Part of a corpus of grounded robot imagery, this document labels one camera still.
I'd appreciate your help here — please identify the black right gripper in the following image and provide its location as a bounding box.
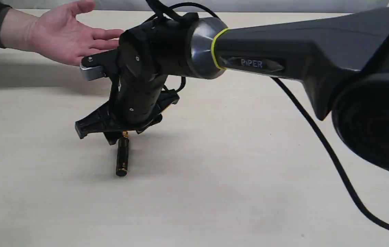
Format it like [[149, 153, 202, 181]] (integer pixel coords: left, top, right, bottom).
[[75, 89, 179, 145]]

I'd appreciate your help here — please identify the forearm in black sleeve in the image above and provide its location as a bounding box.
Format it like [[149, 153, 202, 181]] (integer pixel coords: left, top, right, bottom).
[[0, 2, 38, 52]]

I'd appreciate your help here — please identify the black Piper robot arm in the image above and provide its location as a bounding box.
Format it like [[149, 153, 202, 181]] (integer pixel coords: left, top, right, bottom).
[[75, 7, 389, 171]]

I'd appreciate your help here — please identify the person's open bare hand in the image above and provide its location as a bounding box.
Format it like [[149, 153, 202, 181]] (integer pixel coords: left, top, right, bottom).
[[26, 0, 123, 66]]

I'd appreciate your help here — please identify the black gold precision screwdriver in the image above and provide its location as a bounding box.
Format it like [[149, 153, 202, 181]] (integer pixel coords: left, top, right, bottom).
[[116, 131, 130, 177]]

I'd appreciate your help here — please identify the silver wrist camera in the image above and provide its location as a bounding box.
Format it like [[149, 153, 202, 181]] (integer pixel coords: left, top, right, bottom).
[[80, 49, 119, 81]]

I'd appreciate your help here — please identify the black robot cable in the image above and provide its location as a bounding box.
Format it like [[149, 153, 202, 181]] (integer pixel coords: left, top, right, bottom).
[[145, 0, 389, 239]]

